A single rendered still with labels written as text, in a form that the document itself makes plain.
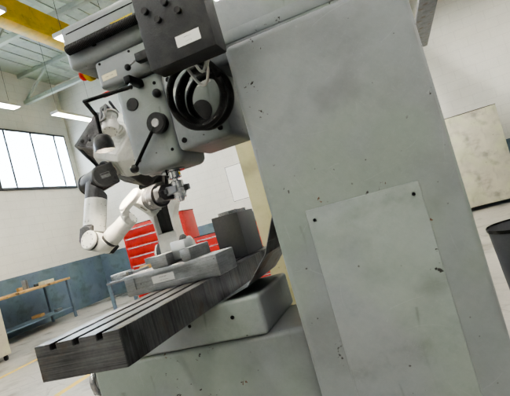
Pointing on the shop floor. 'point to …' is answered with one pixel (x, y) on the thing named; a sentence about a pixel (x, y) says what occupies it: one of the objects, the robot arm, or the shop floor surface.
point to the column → (372, 206)
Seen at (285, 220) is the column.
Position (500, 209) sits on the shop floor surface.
